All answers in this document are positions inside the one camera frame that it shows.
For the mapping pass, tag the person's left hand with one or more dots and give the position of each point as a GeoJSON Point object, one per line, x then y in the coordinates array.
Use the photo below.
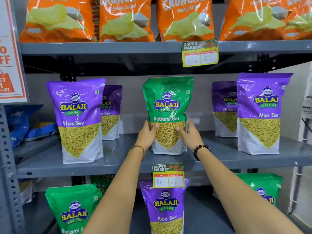
{"type": "Point", "coordinates": [143, 138]}

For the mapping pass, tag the person's right hand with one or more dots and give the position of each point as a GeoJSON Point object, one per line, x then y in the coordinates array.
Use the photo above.
{"type": "Point", "coordinates": [192, 138]}

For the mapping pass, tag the person's right thumb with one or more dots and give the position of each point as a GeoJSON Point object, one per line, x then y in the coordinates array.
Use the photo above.
{"type": "Point", "coordinates": [180, 131]}

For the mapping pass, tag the person's left thumb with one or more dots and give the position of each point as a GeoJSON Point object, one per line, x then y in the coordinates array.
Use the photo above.
{"type": "Point", "coordinates": [154, 127]}

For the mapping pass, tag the green snack pouch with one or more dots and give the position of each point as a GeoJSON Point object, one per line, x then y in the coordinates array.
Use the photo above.
{"type": "Point", "coordinates": [168, 99]}
{"type": "Point", "coordinates": [73, 212]}
{"type": "Point", "coordinates": [265, 187]}
{"type": "Point", "coordinates": [103, 182]}

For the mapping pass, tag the person's left forearm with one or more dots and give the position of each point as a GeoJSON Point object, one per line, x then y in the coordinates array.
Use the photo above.
{"type": "Point", "coordinates": [117, 194]}

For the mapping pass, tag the person's right forearm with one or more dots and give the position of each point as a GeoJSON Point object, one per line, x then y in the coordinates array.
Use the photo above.
{"type": "Point", "coordinates": [234, 192]}

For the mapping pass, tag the thin gold bangle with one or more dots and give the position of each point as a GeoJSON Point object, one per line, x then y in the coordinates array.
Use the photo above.
{"type": "Point", "coordinates": [140, 147]}

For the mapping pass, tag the purple snack pouch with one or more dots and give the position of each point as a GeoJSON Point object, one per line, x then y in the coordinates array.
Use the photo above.
{"type": "Point", "coordinates": [78, 119]}
{"type": "Point", "coordinates": [165, 207]}
{"type": "Point", "coordinates": [111, 112]}
{"type": "Point", "coordinates": [263, 114]}
{"type": "Point", "coordinates": [225, 107]}

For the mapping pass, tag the yellow green price tag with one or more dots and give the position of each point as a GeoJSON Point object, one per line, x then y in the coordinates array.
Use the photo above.
{"type": "Point", "coordinates": [168, 176]}
{"type": "Point", "coordinates": [199, 54]}

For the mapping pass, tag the orange chips bag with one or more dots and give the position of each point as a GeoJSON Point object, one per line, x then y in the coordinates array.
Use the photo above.
{"type": "Point", "coordinates": [184, 19]}
{"type": "Point", "coordinates": [301, 19]}
{"type": "Point", "coordinates": [125, 19]}
{"type": "Point", "coordinates": [56, 19]}
{"type": "Point", "coordinates": [253, 19]}

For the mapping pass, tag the blue snack bag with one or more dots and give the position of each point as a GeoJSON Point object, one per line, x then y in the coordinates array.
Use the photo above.
{"type": "Point", "coordinates": [18, 124]}
{"type": "Point", "coordinates": [42, 130]}

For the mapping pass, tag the white yellow snack packet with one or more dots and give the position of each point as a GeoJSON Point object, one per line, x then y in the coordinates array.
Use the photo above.
{"type": "Point", "coordinates": [25, 191]}

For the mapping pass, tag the orange white promo sign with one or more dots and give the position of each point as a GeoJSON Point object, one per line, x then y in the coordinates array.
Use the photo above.
{"type": "Point", "coordinates": [11, 58]}

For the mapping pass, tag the white wall pipe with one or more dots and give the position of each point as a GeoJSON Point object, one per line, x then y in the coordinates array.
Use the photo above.
{"type": "Point", "coordinates": [297, 187]}

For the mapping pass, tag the grey perforated shelf post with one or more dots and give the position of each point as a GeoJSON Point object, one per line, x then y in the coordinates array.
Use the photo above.
{"type": "Point", "coordinates": [11, 173]}

